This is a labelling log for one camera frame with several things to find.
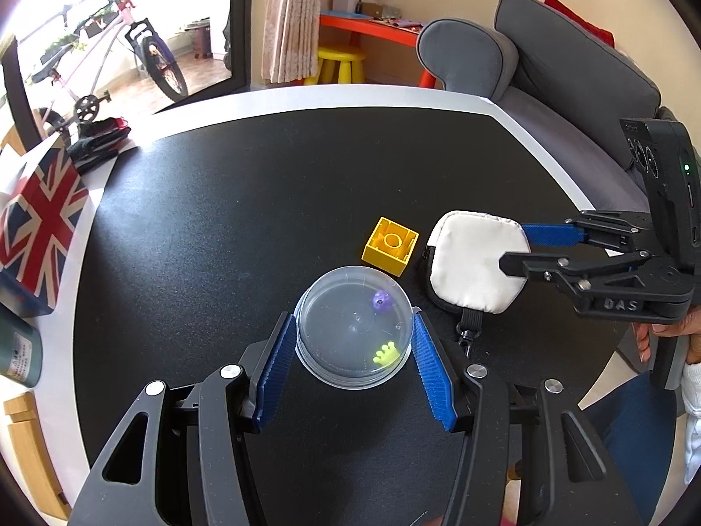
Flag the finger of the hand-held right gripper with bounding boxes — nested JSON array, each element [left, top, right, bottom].
[[520, 210, 654, 249], [498, 249, 661, 299]]

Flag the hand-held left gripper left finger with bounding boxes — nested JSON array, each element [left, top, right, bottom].
[[68, 311, 299, 526]]

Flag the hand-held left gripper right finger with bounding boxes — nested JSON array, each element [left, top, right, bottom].
[[411, 309, 644, 526]]

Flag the white fabric pouch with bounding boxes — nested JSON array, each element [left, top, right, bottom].
[[419, 210, 531, 359]]

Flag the clear round plastic container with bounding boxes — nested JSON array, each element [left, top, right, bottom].
[[294, 266, 414, 391]]

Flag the person's right forearm white sleeve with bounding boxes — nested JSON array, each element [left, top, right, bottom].
[[679, 360, 701, 484]]

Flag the person's right hand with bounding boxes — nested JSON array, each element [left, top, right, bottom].
[[632, 307, 701, 365]]

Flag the yellow toy brick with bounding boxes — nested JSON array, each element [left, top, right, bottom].
[[361, 216, 420, 277]]

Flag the grey fabric sofa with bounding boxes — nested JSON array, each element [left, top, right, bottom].
[[416, 0, 680, 214]]

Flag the red cushion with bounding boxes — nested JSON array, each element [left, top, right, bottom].
[[544, 0, 615, 47]]

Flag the wooden box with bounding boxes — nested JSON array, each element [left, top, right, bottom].
[[3, 391, 69, 521]]

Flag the teal insulated bottle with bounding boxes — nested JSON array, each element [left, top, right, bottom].
[[0, 307, 43, 387]]

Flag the red low table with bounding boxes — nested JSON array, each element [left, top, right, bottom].
[[319, 11, 436, 89]]

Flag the yellow plastic stool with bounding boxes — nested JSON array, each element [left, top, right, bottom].
[[304, 46, 368, 85]]

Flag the flag print tissue box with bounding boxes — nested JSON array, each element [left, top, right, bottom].
[[0, 134, 90, 317]]

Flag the black and red gloves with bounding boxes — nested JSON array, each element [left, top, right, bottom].
[[66, 116, 132, 173]]

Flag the white bicycle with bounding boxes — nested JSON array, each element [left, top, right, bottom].
[[25, 0, 190, 146]]

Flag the pink patterned curtain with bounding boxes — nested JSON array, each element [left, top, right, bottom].
[[260, 0, 321, 82]]

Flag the dark balcony basket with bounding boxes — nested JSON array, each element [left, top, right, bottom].
[[183, 19, 212, 58]]

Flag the balcony planter with plants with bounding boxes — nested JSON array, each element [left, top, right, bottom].
[[38, 8, 118, 64]]

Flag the black sliding door frame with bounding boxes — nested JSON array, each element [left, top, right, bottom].
[[139, 0, 258, 116]]

